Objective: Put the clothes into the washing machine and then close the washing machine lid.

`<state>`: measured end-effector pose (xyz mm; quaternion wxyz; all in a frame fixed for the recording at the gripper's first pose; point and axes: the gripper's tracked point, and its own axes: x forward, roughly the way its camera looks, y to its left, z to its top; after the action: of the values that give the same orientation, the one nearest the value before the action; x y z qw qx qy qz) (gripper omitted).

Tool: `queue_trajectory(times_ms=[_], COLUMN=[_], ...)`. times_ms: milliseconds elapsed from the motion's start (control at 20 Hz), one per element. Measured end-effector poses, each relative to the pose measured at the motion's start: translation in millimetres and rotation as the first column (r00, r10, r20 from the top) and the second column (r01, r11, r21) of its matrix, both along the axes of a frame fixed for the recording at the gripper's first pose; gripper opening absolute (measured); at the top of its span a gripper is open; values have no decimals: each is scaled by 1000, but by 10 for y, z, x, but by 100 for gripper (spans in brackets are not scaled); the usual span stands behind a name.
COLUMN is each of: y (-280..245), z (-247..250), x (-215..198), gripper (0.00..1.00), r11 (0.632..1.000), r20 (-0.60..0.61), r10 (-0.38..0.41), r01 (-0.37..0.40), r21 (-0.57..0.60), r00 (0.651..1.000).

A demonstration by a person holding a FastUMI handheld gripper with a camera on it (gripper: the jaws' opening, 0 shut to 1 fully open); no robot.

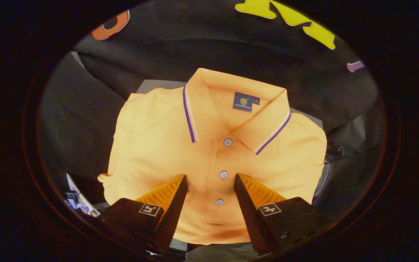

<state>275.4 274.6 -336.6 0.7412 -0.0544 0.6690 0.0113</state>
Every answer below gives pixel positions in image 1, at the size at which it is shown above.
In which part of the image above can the black backdrop cloth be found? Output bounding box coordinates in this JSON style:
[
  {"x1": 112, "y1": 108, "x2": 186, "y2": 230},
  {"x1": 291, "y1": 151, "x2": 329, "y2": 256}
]
[{"x1": 39, "y1": 0, "x2": 386, "y2": 219}]

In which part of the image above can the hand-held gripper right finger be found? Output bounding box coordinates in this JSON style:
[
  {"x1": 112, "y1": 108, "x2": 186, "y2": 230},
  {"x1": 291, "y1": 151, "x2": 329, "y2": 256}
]
[{"x1": 234, "y1": 173, "x2": 332, "y2": 255}]

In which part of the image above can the orange polo shirt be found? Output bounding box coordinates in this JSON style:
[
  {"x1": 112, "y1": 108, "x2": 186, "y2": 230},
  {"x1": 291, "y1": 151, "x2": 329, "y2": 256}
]
[{"x1": 97, "y1": 68, "x2": 327, "y2": 245}]

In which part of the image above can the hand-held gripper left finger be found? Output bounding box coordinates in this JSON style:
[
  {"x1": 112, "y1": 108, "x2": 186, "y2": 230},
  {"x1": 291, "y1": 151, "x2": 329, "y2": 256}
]
[{"x1": 99, "y1": 175, "x2": 189, "y2": 255}]

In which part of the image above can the grey cabinet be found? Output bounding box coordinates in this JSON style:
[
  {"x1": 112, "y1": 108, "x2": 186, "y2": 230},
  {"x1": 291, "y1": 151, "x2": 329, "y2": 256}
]
[{"x1": 136, "y1": 79, "x2": 323, "y2": 261}]

